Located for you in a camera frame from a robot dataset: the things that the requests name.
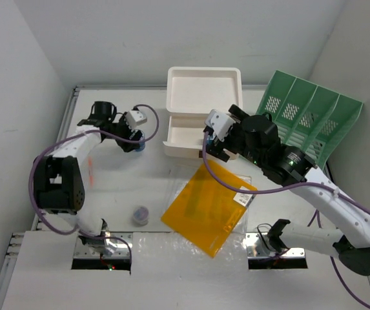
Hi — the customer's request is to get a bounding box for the clear zip document pouch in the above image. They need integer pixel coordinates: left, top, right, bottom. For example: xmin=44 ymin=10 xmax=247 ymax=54
xmin=161 ymin=164 xmax=249 ymax=234

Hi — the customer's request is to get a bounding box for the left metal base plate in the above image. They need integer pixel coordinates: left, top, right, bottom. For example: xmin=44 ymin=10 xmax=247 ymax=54
xmin=73 ymin=232 xmax=133 ymax=259

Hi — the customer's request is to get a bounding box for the white drawer cabinet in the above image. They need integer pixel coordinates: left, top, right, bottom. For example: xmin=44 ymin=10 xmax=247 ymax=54
xmin=163 ymin=67 xmax=243 ymax=159

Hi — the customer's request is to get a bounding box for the small clear pin jar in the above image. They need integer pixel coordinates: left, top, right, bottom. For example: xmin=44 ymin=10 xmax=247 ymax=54
xmin=132 ymin=206 xmax=149 ymax=226

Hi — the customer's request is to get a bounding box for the orange highlighter pen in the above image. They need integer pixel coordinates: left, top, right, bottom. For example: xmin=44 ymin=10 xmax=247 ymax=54
xmin=87 ymin=156 xmax=94 ymax=187

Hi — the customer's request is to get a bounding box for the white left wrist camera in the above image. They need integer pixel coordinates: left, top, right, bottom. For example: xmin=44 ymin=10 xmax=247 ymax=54
xmin=125 ymin=110 xmax=147 ymax=129

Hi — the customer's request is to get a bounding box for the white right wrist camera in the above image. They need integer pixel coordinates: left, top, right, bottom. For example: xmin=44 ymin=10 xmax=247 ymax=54
xmin=205 ymin=109 xmax=236 ymax=142

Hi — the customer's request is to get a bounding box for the yellow clip file folder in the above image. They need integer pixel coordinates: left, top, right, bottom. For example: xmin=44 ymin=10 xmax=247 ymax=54
xmin=161 ymin=164 xmax=254 ymax=258

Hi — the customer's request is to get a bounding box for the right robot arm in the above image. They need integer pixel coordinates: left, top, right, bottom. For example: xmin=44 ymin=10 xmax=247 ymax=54
xmin=201 ymin=105 xmax=370 ymax=276

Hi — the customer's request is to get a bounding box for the blue labelled bottle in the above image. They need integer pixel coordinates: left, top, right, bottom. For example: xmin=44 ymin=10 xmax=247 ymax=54
xmin=133 ymin=130 xmax=145 ymax=152

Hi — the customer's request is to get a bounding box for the metal base plate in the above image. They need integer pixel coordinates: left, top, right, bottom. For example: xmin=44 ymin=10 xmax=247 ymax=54
xmin=243 ymin=231 xmax=305 ymax=260
xmin=73 ymin=232 xmax=133 ymax=259

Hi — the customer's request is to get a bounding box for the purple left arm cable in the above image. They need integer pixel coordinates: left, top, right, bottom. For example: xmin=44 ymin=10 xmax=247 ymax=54
xmin=31 ymin=103 xmax=160 ymax=269

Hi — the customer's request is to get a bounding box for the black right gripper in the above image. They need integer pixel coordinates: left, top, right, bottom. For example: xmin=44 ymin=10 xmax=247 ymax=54
xmin=204 ymin=104 xmax=264 ymax=168

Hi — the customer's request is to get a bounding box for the green file rack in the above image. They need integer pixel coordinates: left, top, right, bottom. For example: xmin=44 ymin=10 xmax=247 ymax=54
xmin=256 ymin=70 xmax=363 ymax=169

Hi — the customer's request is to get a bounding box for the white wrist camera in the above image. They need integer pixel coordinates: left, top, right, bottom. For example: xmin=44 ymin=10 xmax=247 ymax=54
xmin=125 ymin=110 xmax=147 ymax=129
xmin=205 ymin=109 xmax=236 ymax=142

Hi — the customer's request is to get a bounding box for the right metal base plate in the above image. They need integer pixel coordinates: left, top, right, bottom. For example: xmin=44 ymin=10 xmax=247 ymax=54
xmin=243 ymin=231 xmax=305 ymax=260

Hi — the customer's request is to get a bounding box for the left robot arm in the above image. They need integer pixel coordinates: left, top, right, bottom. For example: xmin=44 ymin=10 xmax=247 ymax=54
xmin=32 ymin=101 xmax=147 ymax=256

